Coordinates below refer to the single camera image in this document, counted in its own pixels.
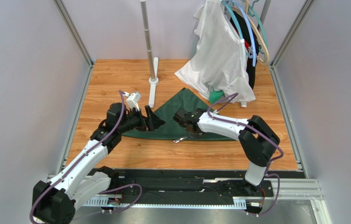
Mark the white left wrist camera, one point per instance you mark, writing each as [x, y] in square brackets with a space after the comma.
[132, 100]

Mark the silver rack pole right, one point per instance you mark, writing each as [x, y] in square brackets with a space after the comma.
[265, 10]

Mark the beige wooden hanger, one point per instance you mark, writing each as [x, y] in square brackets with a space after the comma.
[247, 10]

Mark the white garment on rack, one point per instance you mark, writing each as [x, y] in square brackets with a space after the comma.
[220, 61]

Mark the white rack base foot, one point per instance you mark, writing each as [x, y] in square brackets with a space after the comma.
[153, 83]

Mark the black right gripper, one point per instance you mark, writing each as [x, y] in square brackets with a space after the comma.
[185, 117]

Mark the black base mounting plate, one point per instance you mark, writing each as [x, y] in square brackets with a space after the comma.
[199, 188]

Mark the dark green cloth napkin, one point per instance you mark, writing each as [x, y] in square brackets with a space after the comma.
[186, 100]

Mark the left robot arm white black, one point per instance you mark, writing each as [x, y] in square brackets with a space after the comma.
[56, 201]

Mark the silver rack pole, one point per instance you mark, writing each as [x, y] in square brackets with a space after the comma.
[265, 10]
[148, 41]

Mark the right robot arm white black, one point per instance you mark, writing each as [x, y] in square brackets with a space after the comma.
[258, 140]

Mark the silver rack pole left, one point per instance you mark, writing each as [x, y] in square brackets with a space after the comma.
[148, 41]

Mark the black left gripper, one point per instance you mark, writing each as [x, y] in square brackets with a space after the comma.
[154, 122]

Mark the silver metal fork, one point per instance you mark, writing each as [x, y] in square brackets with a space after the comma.
[182, 138]

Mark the teal object under garment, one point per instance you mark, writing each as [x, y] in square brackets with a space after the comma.
[216, 96]

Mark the teal plastic hanger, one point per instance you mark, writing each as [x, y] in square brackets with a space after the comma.
[229, 3]

